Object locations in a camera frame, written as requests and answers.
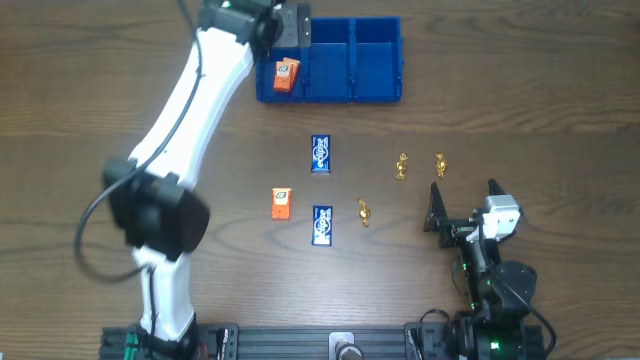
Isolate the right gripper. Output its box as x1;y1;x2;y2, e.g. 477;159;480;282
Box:
423;178;507;250

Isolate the blue candy pack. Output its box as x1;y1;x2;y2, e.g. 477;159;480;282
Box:
311;204;334;247
310;134;332;175

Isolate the orange candy box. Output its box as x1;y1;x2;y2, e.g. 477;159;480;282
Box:
273;57;302;94
271;187;293;222

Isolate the blue tray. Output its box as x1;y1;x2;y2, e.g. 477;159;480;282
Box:
255;16;404;105

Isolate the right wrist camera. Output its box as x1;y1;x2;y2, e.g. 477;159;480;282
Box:
477;194;524;243

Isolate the mounting rail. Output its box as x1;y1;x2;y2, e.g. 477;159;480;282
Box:
99;323;546;360

